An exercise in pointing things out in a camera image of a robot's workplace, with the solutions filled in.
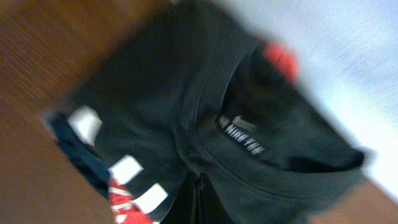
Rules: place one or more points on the dark green t-shirt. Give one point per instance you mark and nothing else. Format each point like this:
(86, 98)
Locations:
(192, 92)

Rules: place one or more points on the red folded shirt white lettering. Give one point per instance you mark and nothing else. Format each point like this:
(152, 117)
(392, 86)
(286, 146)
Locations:
(130, 209)

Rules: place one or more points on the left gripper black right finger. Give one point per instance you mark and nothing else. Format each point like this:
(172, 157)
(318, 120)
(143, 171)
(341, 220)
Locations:
(210, 210)

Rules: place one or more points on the navy folded garment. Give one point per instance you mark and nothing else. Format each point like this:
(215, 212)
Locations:
(89, 165)

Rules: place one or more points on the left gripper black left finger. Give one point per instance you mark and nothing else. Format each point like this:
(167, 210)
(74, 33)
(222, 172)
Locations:
(184, 207)

